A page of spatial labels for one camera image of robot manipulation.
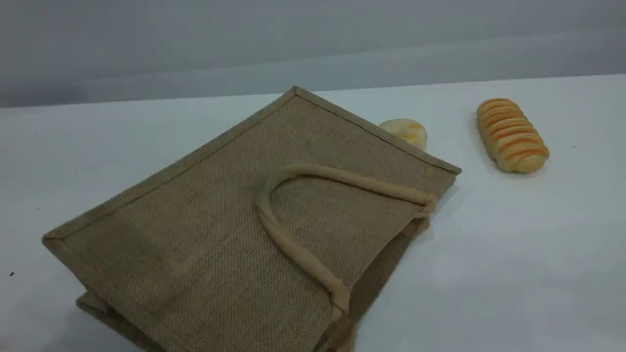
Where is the brown jute tote bag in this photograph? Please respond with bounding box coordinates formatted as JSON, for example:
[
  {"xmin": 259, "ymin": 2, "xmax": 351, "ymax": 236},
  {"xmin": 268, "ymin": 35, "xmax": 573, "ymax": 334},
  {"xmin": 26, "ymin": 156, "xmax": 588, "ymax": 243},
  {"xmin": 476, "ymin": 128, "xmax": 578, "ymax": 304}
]
[{"xmin": 42, "ymin": 86, "xmax": 463, "ymax": 352}]

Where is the round pale bun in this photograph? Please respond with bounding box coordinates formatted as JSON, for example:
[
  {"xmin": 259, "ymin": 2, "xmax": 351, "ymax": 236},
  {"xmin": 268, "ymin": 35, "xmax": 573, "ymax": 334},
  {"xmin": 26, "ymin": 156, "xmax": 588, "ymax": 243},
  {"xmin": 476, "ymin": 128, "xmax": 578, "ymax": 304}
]
[{"xmin": 379, "ymin": 118, "xmax": 428, "ymax": 151}]

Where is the long striped bread loaf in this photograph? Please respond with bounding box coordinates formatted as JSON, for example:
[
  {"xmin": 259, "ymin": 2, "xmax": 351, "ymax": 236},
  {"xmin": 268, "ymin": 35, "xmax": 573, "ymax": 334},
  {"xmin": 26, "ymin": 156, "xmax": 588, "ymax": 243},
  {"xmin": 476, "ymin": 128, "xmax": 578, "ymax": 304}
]
[{"xmin": 476, "ymin": 98, "xmax": 550, "ymax": 174}]

